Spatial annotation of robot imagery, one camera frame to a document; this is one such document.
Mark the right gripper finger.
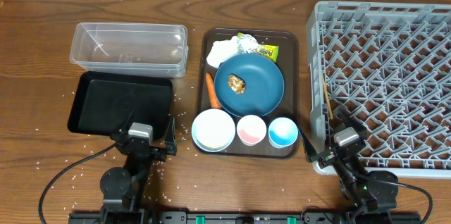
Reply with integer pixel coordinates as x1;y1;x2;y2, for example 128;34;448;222
338;108;366;136
298;129;318;163

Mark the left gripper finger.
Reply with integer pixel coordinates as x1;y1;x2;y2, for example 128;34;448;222
118;111;135;133
164;117;177;156

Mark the light blue cup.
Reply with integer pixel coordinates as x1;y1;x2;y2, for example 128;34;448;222
268;117;299;149

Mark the white pink cup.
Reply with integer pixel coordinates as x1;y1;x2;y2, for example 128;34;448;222
236;115;266;146

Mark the brown food scrap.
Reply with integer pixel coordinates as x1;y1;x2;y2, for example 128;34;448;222
227;74;246;94

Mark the dark blue plate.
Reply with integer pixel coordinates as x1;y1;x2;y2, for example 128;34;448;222
214;54;285;117

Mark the yellow green snack wrapper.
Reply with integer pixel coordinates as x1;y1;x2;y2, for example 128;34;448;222
237;32;279;63

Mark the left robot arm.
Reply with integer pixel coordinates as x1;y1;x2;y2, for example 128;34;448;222
99;114;177;224

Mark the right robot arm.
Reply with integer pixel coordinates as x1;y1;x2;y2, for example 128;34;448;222
300;110;398;223

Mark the grey dishwasher rack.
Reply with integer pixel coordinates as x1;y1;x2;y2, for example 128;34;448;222
306;1;450;179

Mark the black plastic tray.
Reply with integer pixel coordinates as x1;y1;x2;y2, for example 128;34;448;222
67;71;173;139

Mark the wooden chopstick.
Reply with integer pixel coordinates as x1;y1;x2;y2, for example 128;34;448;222
321;74;334;120

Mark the light blue rice bowl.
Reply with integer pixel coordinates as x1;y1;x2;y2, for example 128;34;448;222
191;109;236;152

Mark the orange carrot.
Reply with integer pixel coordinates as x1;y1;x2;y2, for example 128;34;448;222
206;73;222;109

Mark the clear plastic bin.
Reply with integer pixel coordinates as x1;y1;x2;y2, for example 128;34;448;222
70;23;189;78

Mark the brown serving tray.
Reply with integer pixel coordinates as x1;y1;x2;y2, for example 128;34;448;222
196;28;299;159

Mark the white crumpled napkin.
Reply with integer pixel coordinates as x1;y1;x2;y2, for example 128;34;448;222
206;36;238;68

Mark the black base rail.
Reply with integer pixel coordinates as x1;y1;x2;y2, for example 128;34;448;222
68;211;421;224

